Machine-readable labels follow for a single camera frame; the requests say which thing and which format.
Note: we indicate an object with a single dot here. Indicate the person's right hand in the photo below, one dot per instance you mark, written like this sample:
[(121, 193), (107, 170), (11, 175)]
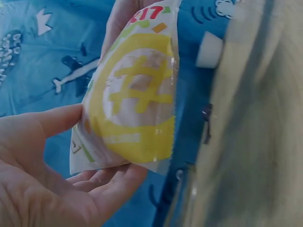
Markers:
[(117, 26)]

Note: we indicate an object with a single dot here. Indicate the person's left hand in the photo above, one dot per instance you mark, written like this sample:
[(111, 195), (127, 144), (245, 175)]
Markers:
[(35, 184)]

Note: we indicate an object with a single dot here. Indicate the person's right fingers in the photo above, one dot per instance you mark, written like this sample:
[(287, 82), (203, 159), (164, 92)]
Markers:
[(117, 26)]

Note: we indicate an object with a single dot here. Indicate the yellow and white snack packet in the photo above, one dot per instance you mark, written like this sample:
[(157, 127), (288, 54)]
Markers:
[(137, 94)]

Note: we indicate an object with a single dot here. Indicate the white foam cylinder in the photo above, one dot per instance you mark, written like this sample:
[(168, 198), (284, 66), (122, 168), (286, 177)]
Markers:
[(209, 49)]

